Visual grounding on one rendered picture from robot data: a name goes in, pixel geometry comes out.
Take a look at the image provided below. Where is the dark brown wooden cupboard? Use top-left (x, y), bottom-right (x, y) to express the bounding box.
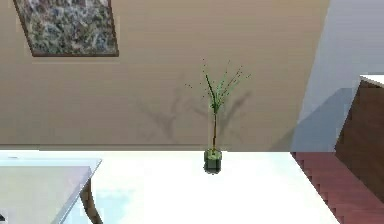
top-left (334, 74), bottom-right (384, 204)

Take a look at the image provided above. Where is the white table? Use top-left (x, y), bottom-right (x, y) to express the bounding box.
top-left (0, 149), bottom-right (342, 224)

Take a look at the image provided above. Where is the green house plant in pot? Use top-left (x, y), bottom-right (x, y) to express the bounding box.
top-left (185, 59), bottom-right (252, 171)

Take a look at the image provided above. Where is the framed mottled wall picture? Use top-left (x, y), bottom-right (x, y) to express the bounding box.
top-left (12, 0), bottom-right (120, 58)

